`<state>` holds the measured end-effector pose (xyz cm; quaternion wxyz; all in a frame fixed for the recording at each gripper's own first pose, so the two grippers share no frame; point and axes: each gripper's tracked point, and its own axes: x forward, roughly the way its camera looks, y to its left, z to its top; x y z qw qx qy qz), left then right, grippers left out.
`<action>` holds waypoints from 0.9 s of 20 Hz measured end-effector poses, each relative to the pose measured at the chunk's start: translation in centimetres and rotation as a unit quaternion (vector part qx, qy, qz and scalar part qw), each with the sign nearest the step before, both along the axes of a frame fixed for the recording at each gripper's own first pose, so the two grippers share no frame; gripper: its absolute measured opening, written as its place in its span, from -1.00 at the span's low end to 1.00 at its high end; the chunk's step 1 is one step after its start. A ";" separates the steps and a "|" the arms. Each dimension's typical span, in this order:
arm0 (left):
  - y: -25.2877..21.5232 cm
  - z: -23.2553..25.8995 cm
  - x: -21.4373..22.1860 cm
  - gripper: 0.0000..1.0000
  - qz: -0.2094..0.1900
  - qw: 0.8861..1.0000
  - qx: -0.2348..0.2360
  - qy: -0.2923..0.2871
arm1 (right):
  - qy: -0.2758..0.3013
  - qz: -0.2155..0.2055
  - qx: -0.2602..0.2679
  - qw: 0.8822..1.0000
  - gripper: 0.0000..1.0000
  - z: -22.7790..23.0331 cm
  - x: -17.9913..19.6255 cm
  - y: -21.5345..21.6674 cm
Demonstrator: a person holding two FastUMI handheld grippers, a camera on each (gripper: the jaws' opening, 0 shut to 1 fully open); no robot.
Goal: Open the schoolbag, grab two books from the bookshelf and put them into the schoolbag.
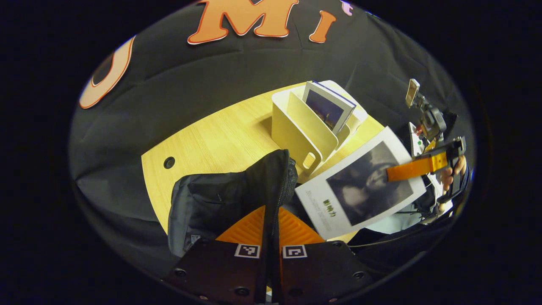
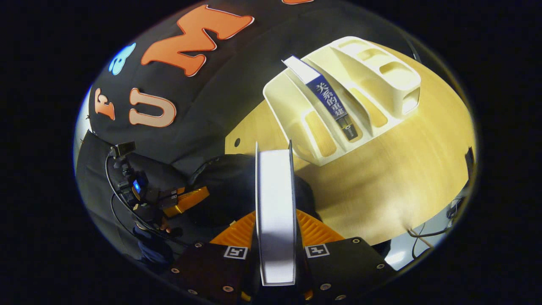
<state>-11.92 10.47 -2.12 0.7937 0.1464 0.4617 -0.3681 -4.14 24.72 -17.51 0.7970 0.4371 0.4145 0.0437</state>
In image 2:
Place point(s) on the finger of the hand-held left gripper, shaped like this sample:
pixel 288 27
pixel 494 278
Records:
pixel 190 201

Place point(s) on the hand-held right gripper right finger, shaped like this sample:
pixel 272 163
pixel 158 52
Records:
pixel 343 262

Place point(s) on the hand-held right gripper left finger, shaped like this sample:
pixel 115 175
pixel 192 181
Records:
pixel 211 262

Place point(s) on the black schoolbag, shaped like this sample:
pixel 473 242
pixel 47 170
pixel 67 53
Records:
pixel 237 186

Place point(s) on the book with portrait cover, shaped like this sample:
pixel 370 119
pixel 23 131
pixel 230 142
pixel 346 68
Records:
pixel 275 212

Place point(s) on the blue spine book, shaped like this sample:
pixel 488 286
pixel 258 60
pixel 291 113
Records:
pixel 332 101

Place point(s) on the white plastic bookshelf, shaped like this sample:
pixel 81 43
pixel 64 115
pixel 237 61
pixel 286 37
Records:
pixel 372 80

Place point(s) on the black table bracket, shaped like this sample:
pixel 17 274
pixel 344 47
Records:
pixel 468 163

